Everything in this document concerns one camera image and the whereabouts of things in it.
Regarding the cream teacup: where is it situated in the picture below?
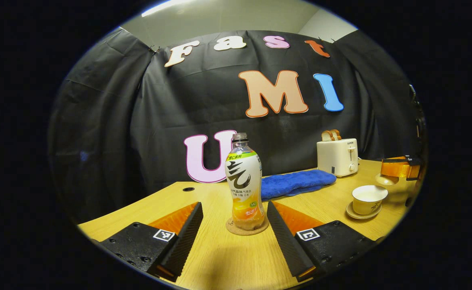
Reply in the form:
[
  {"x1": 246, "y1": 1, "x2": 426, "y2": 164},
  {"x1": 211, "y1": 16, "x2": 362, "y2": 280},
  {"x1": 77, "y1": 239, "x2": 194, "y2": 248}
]
[{"x1": 351, "y1": 184, "x2": 389, "y2": 215}]

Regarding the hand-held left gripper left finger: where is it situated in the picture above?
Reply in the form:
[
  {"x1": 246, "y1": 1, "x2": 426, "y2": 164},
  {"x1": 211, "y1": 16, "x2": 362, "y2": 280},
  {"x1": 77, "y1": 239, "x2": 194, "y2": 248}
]
[{"x1": 99, "y1": 201, "x2": 204, "y2": 283}]

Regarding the black backdrop cloth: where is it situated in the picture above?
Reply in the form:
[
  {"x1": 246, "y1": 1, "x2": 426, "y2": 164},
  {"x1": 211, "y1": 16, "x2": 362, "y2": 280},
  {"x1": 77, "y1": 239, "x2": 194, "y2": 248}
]
[{"x1": 47, "y1": 26, "x2": 428, "y2": 225}]

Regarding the blue towel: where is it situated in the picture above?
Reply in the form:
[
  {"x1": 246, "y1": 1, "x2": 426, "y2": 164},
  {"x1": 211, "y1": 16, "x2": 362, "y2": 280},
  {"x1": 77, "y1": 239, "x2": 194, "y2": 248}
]
[{"x1": 260, "y1": 169, "x2": 337, "y2": 201}]

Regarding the cream toaster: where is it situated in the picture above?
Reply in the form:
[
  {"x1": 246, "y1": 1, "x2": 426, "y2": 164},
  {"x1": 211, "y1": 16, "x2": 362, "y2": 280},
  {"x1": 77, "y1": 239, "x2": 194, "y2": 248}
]
[{"x1": 316, "y1": 138, "x2": 359, "y2": 178}]

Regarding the cream teacup lid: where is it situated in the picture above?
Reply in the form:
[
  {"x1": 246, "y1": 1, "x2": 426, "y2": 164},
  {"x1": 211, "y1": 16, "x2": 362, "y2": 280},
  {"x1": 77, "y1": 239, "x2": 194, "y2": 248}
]
[{"x1": 374, "y1": 173, "x2": 400, "y2": 186}]

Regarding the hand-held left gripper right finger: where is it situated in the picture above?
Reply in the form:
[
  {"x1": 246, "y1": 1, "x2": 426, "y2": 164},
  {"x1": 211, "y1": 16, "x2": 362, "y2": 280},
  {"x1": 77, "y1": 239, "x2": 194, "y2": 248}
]
[{"x1": 266, "y1": 200, "x2": 378, "y2": 283}]

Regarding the round cork coaster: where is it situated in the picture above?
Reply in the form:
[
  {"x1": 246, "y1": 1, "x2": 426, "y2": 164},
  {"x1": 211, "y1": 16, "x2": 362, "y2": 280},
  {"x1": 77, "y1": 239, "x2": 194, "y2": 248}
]
[{"x1": 225, "y1": 216, "x2": 270, "y2": 236}]

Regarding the clear water bottle white label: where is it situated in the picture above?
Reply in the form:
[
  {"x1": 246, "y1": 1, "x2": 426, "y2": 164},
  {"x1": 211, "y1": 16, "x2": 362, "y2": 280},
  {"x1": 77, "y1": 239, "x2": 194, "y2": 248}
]
[{"x1": 224, "y1": 132, "x2": 266, "y2": 231}]

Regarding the cream saucer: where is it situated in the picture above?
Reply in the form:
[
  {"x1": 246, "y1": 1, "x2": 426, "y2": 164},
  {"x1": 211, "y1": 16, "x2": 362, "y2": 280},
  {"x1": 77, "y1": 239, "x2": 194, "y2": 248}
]
[{"x1": 345, "y1": 200, "x2": 383, "y2": 221}]

